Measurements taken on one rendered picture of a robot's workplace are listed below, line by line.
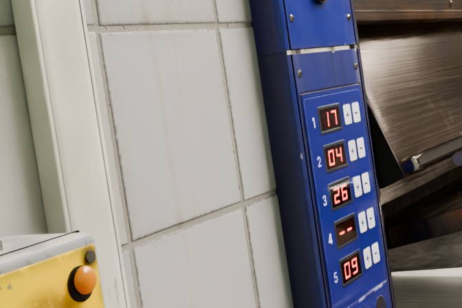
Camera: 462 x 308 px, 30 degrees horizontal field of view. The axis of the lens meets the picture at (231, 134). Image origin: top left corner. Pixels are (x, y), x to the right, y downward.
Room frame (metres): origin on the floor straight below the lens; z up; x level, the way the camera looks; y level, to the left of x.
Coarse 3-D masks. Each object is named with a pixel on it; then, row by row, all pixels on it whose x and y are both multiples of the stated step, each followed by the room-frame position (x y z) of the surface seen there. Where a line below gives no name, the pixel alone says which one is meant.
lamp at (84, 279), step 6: (78, 270) 0.44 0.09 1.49; (84, 270) 0.44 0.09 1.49; (90, 270) 0.45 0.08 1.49; (78, 276) 0.44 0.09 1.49; (84, 276) 0.44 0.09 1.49; (90, 276) 0.44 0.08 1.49; (78, 282) 0.44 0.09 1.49; (84, 282) 0.44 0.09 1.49; (90, 282) 0.44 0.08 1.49; (78, 288) 0.44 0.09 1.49; (84, 288) 0.44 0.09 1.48; (90, 288) 0.44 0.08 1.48; (84, 294) 0.44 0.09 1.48
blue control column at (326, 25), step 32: (256, 0) 0.77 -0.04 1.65; (288, 0) 0.77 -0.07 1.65; (256, 32) 0.77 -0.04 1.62; (320, 32) 0.82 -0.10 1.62; (352, 32) 0.88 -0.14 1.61; (288, 64) 0.76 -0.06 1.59; (320, 64) 0.81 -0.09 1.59; (352, 64) 0.87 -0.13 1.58; (288, 96) 0.76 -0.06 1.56; (288, 128) 0.76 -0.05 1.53; (288, 160) 0.77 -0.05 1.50; (288, 192) 0.77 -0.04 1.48; (288, 224) 0.77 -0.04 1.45; (288, 256) 0.77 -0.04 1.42; (384, 256) 0.88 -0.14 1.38; (320, 288) 0.76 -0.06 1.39
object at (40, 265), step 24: (24, 240) 0.47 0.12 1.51; (48, 240) 0.45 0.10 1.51; (72, 240) 0.45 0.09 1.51; (0, 264) 0.41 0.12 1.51; (24, 264) 0.42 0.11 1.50; (48, 264) 0.43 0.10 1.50; (72, 264) 0.45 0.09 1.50; (96, 264) 0.46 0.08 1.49; (0, 288) 0.40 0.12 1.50; (24, 288) 0.42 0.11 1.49; (48, 288) 0.43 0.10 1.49; (96, 288) 0.46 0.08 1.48
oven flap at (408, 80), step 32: (384, 32) 1.12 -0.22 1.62; (416, 32) 1.22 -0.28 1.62; (448, 32) 1.33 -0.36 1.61; (384, 64) 1.07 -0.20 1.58; (416, 64) 1.16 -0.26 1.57; (448, 64) 1.26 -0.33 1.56; (384, 96) 1.02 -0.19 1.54; (416, 96) 1.10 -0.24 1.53; (448, 96) 1.20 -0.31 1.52; (384, 128) 0.98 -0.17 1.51; (416, 128) 1.05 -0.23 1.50; (448, 128) 1.14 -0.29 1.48; (416, 160) 0.95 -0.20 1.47
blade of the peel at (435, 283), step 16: (400, 272) 1.58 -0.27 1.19; (416, 272) 1.56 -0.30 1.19; (432, 272) 1.55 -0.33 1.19; (448, 272) 1.53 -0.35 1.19; (400, 288) 1.49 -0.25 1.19; (416, 288) 1.48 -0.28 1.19; (432, 288) 1.47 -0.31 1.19; (448, 288) 1.45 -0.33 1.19; (400, 304) 1.40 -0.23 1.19; (416, 304) 1.38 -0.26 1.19; (432, 304) 1.37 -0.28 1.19; (448, 304) 1.36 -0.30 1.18
